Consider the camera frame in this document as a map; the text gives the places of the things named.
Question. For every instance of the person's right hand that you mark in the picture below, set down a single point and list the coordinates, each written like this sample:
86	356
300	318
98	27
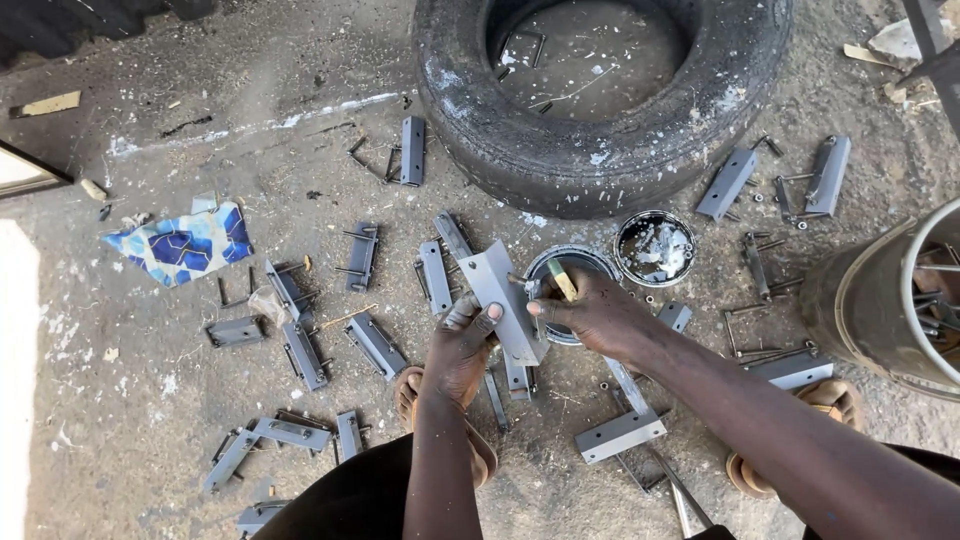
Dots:
600	319

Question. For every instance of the person's left hand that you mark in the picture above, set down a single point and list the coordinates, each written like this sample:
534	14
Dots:
454	360

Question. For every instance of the large grey angle bracket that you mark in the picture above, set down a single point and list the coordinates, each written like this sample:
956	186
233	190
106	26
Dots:
499	294

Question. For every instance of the narrow dark metal bar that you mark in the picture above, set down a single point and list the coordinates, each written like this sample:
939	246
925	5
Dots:
496	401
782	196
756	264

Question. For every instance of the flat grey metal bar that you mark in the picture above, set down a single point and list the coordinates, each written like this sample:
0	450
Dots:
626	384

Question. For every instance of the grey paint can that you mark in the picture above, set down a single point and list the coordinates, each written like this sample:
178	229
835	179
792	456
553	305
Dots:
541	264

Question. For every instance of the round paint can lid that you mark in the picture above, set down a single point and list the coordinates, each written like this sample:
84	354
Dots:
655	248

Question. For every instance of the person's left sandal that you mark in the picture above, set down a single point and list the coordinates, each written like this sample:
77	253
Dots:
480	457

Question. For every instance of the person's sandal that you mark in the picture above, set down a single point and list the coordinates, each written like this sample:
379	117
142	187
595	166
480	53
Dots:
480	457
829	394

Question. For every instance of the thin wooden stick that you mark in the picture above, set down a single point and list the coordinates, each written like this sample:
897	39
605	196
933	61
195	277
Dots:
349	316

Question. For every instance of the person's black shorts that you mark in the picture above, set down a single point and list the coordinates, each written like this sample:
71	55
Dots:
352	495

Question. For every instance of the steel rods tool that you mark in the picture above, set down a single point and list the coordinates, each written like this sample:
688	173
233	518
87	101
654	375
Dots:
679	487

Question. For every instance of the crumpled clear plastic wrapper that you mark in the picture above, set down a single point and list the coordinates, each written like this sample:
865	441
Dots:
268	304

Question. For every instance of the dark metal u-bolt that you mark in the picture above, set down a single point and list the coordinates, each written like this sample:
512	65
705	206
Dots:
525	46
235	294
364	156

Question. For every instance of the worn black tyre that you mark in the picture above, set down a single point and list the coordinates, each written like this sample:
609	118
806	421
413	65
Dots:
465	120

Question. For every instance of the person's right sandal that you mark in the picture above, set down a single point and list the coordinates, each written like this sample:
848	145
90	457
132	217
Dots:
829	394

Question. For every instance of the metal bucket of bolts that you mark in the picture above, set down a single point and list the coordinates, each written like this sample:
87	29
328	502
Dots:
862	300

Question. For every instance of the blue patterned cloth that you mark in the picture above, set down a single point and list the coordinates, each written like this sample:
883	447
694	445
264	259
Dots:
184	244

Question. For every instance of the small wood chip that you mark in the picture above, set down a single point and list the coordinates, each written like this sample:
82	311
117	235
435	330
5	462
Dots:
864	54

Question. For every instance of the pale stone chunk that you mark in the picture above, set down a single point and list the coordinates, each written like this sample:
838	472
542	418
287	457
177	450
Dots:
896	37

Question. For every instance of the flat wooden offcut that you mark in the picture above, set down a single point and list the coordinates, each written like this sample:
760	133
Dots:
45	104

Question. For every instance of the grey painted metal bracket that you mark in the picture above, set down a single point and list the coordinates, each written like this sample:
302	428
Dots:
257	517
675	316
235	331
230	459
436	277
791	370
827	175
305	355
452	234
285	289
517	379
412	150
376	345
291	433
726	184
620	435
361	256
349	434

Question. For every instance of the dark metal frame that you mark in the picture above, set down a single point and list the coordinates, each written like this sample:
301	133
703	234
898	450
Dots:
937	60

